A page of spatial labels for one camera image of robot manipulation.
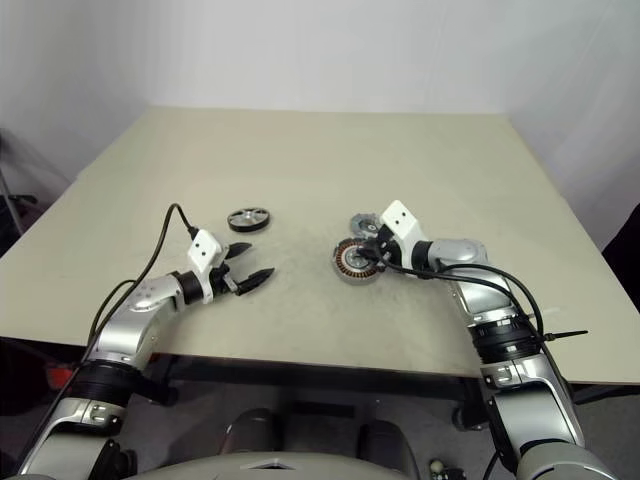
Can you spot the grey metal tripod stand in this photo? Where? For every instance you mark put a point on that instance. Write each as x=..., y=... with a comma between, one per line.
x=10, y=200

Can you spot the grey robot torso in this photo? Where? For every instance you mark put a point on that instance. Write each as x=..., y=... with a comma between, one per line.
x=260, y=467

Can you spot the orange object on floor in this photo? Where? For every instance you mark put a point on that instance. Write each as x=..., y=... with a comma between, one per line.
x=60, y=377

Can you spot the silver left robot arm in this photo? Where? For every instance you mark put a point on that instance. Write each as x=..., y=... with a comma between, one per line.
x=125, y=320

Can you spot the black table frame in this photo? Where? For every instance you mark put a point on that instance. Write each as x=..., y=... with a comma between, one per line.
x=300, y=372

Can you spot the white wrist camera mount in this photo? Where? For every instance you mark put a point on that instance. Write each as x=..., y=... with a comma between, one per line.
x=400, y=220
x=202, y=250

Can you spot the motor housing with copper windings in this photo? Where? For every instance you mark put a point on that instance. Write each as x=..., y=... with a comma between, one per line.
x=350, y=272

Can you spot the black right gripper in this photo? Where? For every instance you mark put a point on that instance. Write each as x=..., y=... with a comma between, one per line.
x=386, y=247

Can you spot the grey round motor lid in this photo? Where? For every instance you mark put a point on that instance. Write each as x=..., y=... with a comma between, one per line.
x=362, y=225

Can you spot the spoked silver rotor black rim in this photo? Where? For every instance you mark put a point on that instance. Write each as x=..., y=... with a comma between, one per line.
x=247, y=220

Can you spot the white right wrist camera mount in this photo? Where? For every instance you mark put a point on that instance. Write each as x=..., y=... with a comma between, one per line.
x=400, y=220

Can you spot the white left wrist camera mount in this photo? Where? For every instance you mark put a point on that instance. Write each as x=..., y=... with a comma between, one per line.
x=202, y=250

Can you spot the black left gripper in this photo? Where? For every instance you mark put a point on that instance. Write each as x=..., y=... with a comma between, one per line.
x=222, y=285

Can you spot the dark rounded shape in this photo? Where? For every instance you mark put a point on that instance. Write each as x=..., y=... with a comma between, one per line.
x=255, y=430

